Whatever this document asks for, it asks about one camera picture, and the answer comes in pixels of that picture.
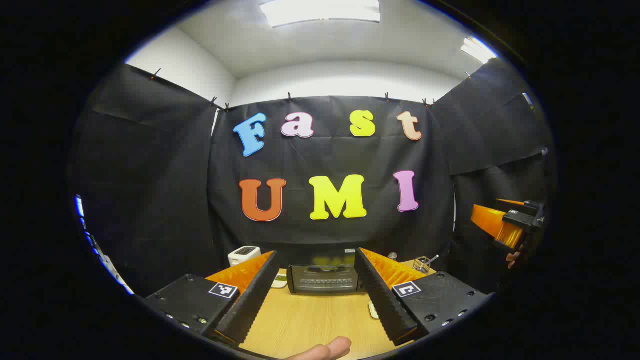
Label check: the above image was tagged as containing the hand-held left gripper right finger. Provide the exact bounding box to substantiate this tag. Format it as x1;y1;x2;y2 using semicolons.
354;247;493;347

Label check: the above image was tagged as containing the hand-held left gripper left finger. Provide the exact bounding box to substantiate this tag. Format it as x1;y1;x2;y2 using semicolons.
142;250;281;346

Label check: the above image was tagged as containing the black electric oven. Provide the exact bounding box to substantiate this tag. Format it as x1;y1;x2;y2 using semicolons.
286;248;368;295

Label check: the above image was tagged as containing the white toaster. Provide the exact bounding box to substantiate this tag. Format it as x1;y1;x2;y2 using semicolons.
228;246;262;267

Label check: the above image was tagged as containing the black backdrop cloth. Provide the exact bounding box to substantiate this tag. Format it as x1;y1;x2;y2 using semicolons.
67;57;556;298

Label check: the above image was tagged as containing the small ceiling light panel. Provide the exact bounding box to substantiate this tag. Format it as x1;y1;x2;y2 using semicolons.
460;36;498;64

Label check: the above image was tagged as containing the large ceiling light panel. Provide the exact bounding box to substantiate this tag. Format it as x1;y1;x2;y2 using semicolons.
259;0;382;28

